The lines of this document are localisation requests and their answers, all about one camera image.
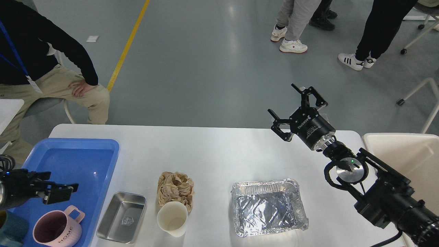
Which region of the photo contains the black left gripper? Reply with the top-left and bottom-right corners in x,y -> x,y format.
0,169 -> 79,210

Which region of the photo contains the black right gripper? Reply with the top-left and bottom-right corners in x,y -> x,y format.
268,83 -> 336,151

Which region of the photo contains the pink mug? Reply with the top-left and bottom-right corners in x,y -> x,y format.
32,205 -> 86,247

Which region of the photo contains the stainless steel tray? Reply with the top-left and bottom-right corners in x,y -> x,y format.
97,192 -> 147,244

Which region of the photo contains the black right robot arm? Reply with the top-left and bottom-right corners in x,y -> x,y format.
268,83 -> 439,247

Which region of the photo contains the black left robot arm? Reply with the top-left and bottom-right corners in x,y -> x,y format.
0,154 -> 79,210

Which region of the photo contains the blue plastic tray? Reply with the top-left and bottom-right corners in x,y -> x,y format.
11,138 -> 119,247

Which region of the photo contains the teal cup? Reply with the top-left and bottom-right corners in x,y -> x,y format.
0,210 -> 29,247

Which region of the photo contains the small white side table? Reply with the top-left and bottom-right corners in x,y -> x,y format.
0,99 -> 25,155

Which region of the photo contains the person in black shoes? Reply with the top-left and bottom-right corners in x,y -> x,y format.
309,0 -> 338,31

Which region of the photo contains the aluminium foil container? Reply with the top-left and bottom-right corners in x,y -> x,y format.
231,178 -> 309,237

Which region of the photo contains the white chair leg right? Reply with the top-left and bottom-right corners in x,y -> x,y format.
396,76 -> 439,133

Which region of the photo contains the crumpled brown paper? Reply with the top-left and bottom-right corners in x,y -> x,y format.
157,172 -> 194,213

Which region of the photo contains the person in black sweater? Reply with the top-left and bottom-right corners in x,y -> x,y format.
0,0 -> 110,164

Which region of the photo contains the white paper cup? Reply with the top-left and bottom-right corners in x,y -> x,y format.
157,201 -> 188,237

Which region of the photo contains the beige plastic bin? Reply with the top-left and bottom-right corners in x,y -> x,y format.
362,133 -> 439,215

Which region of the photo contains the person with striped sneakers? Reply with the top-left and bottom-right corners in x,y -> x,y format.
338,0 -> 417,71

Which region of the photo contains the white paper scrap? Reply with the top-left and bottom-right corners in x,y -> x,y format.
86,35 -> 100,43

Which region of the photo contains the white rolling chair frame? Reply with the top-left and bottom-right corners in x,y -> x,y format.
400,0 -> 439,55

